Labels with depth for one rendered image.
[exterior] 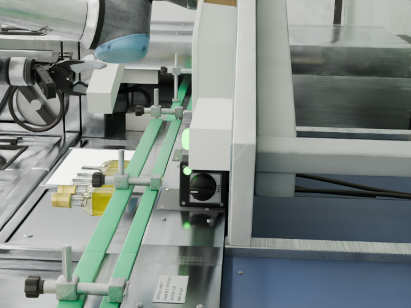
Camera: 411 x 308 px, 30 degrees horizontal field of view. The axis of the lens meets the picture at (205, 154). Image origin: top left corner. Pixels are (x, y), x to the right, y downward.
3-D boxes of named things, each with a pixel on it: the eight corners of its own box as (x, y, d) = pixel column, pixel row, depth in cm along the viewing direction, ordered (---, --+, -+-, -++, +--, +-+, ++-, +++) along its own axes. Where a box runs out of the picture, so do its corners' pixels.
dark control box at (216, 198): (229, 194, 137) (182, 192, 137) (230, 150, 134) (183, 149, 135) (229, 209, 129) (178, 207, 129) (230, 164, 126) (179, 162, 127)
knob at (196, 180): (216, 198, 128) (215, 205, 125) (189, 198, 129) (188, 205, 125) (216, 173, 127) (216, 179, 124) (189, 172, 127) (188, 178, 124)
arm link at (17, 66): (7, 65, 199) (11, 92, 204) (24, 66, 199) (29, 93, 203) (14, 51, 205) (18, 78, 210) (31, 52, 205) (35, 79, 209)
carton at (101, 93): (123, 46, 209) (101, 46, 209) (110, 93, 190) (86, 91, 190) (125, 66, 213) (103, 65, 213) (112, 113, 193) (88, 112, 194)
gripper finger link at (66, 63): (83, 54, 199) (52, 61, 200) (82, 57, 197) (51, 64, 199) (89, 69, 201) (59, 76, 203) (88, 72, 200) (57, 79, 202)
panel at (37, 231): (167, 158, 267) (70, 154, 268) (167, 150, 266) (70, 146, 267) (130, 264, 180) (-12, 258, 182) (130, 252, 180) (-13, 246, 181)
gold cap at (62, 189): (79, 195, 186) (60, 194, 186) (77, 182, 184) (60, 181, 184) (76, 202, 183) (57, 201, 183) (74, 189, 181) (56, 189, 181)
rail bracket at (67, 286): (129, 293, 102) (30, 288, 103) (129, 241, 100) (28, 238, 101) (125, 307, 98) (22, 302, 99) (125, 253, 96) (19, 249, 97)
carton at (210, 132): (233, 98, 133) (198, 97, 133) (231, 129, 109) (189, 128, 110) (232, 132, 134) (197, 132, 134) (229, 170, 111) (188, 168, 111)
